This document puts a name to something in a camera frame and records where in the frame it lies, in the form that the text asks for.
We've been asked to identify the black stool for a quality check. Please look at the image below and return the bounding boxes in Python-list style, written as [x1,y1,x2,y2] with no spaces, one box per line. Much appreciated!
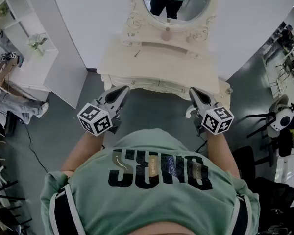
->
[246,103,294,168]

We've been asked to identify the cream carved dressing table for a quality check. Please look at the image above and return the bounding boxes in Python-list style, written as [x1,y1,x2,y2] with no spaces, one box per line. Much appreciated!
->
[97,13,234,119]

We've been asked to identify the metal wire chair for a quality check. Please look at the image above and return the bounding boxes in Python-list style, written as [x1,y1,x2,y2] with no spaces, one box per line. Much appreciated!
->
[269,64,289,99]

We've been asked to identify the white shelf unit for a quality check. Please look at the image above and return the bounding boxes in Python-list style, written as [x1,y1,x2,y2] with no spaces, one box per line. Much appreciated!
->
[0,0,60,93]

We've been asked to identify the black metal chairs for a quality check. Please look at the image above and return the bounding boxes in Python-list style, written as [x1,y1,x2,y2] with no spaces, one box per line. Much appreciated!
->
[0,179,31,235]

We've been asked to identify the white round device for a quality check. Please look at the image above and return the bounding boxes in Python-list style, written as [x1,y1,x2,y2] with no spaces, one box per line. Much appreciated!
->
[267,94,294,138]

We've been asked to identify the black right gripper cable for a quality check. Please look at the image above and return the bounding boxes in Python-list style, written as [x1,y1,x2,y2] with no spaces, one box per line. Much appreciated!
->
[193,130,209,154]

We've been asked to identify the person's right forearm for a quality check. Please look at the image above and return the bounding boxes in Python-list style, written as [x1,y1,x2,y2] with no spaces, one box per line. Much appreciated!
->
[205,130,241,181]

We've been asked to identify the black floor box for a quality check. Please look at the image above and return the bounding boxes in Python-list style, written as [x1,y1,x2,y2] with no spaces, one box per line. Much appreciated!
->
[4,110,19,137]

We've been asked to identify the black office chair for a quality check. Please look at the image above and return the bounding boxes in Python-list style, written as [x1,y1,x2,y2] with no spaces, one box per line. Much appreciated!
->
[253,176,294,231]

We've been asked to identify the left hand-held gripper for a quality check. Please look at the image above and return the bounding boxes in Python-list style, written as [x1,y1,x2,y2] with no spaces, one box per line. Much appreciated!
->
[77,85,131,137]

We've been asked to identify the oval mirror cream frame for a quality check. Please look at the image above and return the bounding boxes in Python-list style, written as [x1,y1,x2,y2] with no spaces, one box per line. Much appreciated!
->
[126,0,218,34]

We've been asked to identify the person's left forearm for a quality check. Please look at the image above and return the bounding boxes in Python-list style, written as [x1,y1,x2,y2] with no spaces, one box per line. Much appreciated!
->
[61,130,106,179]

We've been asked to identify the black white-edged backpack strap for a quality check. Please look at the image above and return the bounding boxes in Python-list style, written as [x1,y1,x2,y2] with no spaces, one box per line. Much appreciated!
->
[49,184,87,235]
[231,193,255,235]

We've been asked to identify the person in green shirt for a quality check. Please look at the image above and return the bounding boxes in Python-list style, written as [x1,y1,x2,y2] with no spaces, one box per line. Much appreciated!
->
[40,128,261,235]

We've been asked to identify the white flowers in vase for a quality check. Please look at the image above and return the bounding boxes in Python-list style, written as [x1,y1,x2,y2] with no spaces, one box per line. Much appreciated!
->
[26,32,49,56]

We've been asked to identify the green potted plant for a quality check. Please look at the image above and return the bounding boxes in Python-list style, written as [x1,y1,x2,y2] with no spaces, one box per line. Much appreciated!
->
[0,2,12,22]

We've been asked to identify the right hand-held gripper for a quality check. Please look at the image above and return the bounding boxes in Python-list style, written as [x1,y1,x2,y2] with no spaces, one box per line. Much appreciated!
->
[188,87,235,136]

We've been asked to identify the black floor cable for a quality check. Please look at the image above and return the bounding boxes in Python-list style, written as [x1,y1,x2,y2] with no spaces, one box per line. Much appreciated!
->
[20,120,49,175]

